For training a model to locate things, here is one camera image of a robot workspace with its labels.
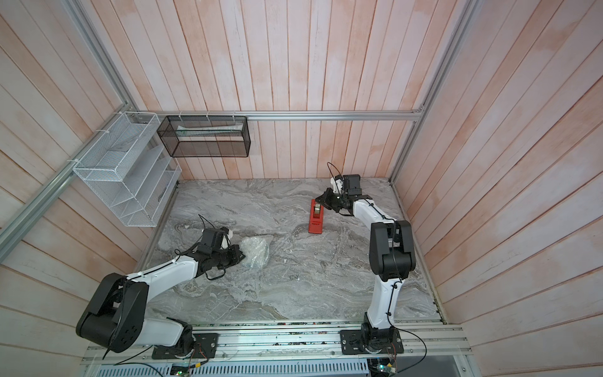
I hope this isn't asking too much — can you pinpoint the clear bubble wrap sheet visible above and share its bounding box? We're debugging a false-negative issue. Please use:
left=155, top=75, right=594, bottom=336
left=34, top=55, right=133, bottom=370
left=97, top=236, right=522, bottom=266
left=239, top=236, right=273, bottom=270

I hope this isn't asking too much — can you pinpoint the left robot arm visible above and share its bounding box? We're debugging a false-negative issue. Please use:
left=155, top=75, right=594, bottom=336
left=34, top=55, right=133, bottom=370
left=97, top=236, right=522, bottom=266
left=75, top=227, right=245, bottom=358

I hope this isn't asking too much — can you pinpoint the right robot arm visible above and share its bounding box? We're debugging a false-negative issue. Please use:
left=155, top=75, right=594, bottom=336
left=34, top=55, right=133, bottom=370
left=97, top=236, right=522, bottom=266
left=317, top=174, right=416, bottom=355

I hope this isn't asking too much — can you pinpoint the red tape dispenser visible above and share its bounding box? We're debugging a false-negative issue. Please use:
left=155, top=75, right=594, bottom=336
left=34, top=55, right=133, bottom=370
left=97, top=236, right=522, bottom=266
left=309, top=199, right=323, bottom=234

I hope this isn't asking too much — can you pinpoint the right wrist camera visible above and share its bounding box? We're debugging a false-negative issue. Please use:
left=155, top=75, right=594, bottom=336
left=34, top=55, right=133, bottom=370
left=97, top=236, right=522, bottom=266
left=331, top=175, right=343, bottom=195

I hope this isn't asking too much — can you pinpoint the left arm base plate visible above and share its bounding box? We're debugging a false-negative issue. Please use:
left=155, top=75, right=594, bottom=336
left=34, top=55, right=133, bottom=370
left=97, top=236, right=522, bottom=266
left=152, top=333, right=219, bottom=360

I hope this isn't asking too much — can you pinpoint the white wire mesh shelf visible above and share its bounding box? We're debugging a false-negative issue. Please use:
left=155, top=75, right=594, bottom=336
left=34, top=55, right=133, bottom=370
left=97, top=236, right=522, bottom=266
left=74, top=112, right=182, bottom=228

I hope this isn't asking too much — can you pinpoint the black wire mesh basket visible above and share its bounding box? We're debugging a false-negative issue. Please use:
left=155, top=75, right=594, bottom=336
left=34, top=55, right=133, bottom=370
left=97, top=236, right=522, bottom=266
left=158, top=115, right=251, bottom=158

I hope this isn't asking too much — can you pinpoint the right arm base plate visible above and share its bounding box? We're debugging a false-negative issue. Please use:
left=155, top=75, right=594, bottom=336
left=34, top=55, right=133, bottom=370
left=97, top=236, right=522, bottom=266
left=339, top=328, right=405, bottom=355

